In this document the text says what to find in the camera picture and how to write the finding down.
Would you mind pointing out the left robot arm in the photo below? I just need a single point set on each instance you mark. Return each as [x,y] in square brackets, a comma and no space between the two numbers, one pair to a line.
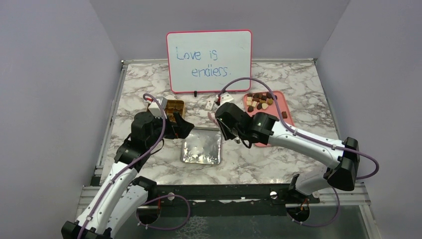
[123,190]

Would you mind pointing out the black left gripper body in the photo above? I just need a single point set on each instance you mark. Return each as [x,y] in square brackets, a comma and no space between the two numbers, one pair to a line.
[158,126]

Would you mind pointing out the chocolate pile on tray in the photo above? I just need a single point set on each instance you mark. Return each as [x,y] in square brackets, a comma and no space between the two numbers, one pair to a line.
[261,101]

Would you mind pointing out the pink-framed whiteboard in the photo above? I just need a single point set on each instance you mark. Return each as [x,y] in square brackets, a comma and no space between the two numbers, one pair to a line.
[206,61]

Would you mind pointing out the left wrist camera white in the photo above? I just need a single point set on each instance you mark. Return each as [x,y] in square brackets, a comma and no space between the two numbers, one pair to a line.
[155,107]

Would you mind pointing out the black table base rail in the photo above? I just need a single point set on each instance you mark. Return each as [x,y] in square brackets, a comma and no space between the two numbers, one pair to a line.
[183,201]

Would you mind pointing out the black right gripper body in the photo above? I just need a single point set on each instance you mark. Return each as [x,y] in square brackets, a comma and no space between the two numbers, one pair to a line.
[228,133]

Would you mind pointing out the pink silicone tongs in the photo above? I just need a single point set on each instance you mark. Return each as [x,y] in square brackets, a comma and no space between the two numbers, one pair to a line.
[211,117]

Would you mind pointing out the small white card box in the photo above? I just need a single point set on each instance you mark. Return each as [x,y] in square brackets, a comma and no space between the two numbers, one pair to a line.
[210,104]

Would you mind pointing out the gold chocolate box tray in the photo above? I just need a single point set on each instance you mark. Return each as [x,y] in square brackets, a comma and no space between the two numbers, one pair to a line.
[171,107]

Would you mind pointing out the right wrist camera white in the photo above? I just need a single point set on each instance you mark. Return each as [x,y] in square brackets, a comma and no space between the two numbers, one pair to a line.
[223,98]

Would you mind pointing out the silver tin lid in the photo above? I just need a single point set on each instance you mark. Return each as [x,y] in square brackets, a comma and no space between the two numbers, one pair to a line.
[202,146]

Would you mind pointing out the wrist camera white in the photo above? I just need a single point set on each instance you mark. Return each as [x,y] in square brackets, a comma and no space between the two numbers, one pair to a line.
[223,98]
[155,107]

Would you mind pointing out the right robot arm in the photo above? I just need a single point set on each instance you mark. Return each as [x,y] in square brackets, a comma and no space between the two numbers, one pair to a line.
[340,160]

